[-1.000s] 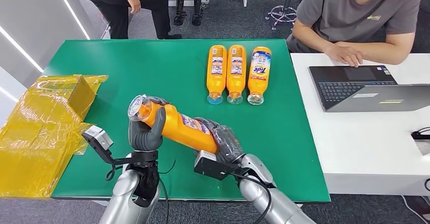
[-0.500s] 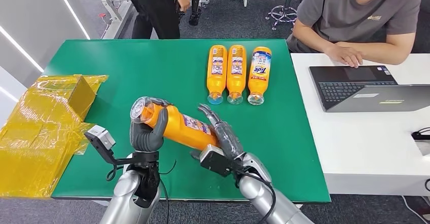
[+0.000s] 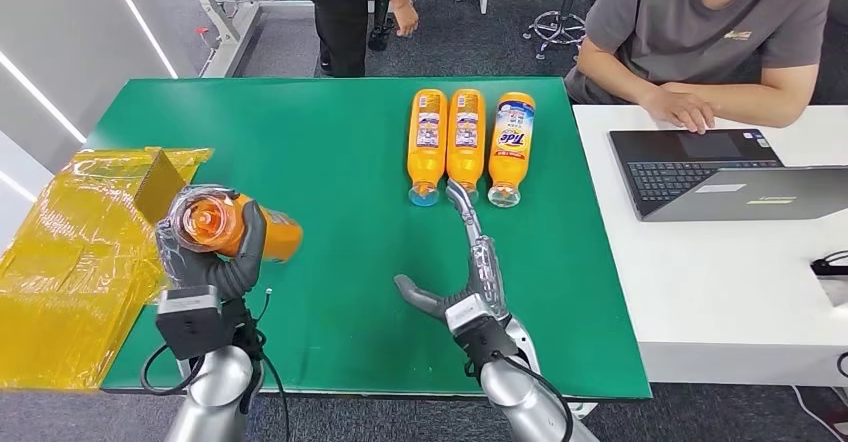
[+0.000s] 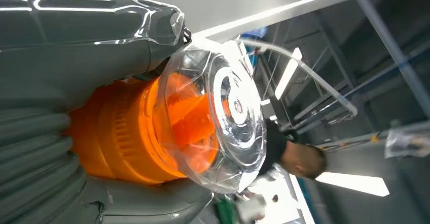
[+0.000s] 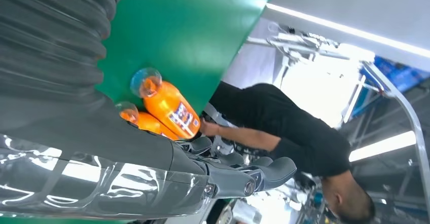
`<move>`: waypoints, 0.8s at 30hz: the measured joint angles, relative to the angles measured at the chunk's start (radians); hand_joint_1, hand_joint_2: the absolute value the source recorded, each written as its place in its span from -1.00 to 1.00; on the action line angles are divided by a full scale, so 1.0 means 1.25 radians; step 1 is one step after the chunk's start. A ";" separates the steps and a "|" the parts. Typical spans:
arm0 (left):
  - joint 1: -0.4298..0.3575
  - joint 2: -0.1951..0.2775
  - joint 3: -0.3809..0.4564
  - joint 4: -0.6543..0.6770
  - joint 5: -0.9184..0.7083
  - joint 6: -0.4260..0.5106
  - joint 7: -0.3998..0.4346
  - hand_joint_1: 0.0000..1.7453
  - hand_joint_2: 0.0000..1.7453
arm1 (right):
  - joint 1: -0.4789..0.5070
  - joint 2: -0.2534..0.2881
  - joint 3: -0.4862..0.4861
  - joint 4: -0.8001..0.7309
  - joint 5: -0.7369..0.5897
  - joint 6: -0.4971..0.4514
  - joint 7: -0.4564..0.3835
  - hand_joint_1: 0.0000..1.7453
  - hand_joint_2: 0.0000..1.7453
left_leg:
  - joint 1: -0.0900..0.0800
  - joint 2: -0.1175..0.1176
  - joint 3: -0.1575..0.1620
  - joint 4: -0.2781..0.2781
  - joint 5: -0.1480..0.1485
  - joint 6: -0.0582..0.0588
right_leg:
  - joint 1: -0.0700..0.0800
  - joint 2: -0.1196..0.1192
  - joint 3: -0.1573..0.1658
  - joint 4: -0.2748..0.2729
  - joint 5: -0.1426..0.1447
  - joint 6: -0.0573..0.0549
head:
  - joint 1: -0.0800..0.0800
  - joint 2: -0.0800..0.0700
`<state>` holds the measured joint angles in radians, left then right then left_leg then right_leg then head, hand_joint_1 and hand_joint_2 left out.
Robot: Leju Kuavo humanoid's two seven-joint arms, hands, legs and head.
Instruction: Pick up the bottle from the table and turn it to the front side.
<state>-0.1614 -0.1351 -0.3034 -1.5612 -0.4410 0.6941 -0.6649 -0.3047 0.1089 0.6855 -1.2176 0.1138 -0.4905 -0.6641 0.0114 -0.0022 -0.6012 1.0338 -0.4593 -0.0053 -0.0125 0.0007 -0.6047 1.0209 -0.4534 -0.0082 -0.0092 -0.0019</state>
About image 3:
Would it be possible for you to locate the orange detergent bottle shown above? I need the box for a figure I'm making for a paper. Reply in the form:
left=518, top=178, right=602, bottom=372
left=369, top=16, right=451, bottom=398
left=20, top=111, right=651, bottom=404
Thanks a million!
left=165, top=187, right=305, bottom=265
left=446, top=89, right=487, bottom=205

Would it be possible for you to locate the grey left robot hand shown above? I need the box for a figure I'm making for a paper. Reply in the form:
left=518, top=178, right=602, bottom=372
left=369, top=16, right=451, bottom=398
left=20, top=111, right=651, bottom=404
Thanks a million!
left=155, top=187, right=268, bottom=301

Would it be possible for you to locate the orange bottle with blue cap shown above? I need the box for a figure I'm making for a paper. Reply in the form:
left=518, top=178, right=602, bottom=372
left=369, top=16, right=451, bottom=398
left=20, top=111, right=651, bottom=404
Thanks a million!
left=406, top=89, right=450, bottom=208

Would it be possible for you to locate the orange Tide label bottle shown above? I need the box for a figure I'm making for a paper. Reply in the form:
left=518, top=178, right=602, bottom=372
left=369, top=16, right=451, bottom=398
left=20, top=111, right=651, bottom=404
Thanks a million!
left=487, top=92, right=537, bottom=210

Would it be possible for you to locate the seated person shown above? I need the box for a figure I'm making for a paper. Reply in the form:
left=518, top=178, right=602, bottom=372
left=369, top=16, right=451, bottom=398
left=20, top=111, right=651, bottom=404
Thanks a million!
left=564, top=0, right=837, bottom=136

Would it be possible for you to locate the standing person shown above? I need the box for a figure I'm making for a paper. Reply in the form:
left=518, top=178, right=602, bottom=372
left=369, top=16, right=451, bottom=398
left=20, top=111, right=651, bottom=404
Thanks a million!
left=274, top=0, right=420, bottom=80

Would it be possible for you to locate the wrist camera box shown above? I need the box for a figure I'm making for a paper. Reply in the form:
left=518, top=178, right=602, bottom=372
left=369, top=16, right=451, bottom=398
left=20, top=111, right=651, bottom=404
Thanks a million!
left=445, top=293, right=519, bottom=367
left=155, top=285, right=233, bottom=361

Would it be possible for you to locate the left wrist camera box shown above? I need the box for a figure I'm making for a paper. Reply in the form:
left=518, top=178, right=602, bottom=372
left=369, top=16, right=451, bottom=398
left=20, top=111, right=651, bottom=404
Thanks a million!
left=155, top=285, right=233, bottom=361

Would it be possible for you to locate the dark grey laptop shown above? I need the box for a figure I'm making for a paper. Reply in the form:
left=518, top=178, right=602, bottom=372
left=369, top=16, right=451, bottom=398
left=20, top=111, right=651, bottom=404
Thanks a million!
left=608, top=128, right=848, bottom=223

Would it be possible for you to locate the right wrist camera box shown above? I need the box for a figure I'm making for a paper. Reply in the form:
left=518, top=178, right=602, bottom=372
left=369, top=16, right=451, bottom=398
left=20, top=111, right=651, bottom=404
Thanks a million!
left=445, top=293, right=519, bottom=367

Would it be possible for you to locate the black plug with cable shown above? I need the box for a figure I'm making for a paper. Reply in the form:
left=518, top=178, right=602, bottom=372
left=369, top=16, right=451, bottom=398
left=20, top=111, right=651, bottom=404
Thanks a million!
left=809, top=249, right=848, bottom=279

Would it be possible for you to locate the yellow film wrapped cardboard box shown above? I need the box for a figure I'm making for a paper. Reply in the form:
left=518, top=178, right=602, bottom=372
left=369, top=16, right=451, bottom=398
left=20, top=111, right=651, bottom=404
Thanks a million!
left=0, top=147, right=215, bottom=391

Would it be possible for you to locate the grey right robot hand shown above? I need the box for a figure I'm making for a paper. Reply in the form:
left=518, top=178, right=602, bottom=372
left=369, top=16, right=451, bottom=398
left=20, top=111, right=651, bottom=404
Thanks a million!
left=393, top=179, right=511, bottom=324

